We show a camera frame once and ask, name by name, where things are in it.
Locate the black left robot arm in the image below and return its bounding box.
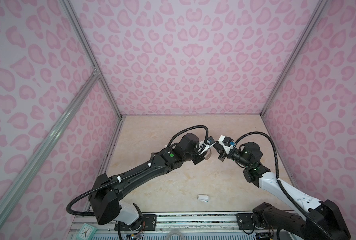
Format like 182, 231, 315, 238
88, 133, 215, 230

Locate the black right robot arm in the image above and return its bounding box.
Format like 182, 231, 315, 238
214, 142, 351, 240

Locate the small white plastic object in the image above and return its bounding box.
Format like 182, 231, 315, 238
197, 195, 210, 202

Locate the teal box corner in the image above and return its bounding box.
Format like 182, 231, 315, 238
288, 232, 304, 240

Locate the teal alarm clock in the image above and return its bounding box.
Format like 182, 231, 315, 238
76, 224, 97, 240

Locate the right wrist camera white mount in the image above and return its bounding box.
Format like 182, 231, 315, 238
218, 136, 236, 155

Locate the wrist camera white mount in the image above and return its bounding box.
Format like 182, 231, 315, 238
198, 137, 216, 155
218, 136, 236, 155

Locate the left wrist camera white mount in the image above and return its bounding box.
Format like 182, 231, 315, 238
198, 137, 216, 155

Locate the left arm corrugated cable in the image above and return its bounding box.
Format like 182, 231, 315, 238
66, 125, 209, 217

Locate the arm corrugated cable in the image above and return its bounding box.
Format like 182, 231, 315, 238
66, 125, 209, 217
234, 131, 335, 240

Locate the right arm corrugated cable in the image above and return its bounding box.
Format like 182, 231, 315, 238
234, 131, 335, 240

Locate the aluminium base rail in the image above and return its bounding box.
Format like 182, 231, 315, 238
64, 210, 332, 240

